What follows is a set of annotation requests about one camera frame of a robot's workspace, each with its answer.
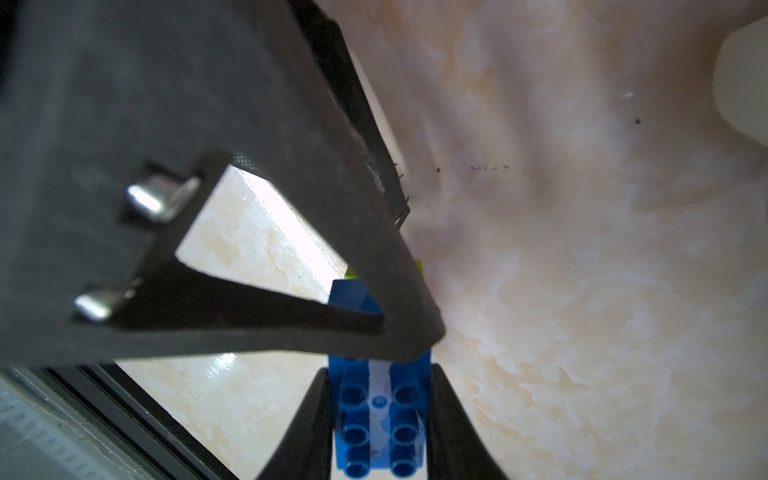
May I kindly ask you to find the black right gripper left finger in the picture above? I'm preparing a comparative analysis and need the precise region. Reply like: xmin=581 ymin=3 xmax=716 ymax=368
xmin=257 ymin=368 xmax=333 ymax=480

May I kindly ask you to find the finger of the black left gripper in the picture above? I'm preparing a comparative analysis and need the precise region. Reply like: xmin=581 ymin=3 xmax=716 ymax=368
xmin=1 ymin=1 xmax=445 ymax=366
xmin=289 ymin=0 xmax=410 ymax=227

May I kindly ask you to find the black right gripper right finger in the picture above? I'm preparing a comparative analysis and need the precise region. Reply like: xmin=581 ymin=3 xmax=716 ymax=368
xmin=426 ymin=363 xmax=508 ymax=480

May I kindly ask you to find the blue long lego brick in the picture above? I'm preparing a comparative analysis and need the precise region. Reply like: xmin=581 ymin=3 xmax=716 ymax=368
xmin=327 ymin=278 xmax=433 ymax=479

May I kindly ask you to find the lime lego brick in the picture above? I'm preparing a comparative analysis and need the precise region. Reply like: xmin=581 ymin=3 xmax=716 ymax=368
xmin=344 ymin=259 xmax=425 ymax=282

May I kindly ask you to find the mint and cream toaster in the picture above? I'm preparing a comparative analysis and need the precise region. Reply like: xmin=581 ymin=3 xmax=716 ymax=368
xmin=713 ymin=17 xmax=767 ymax=146

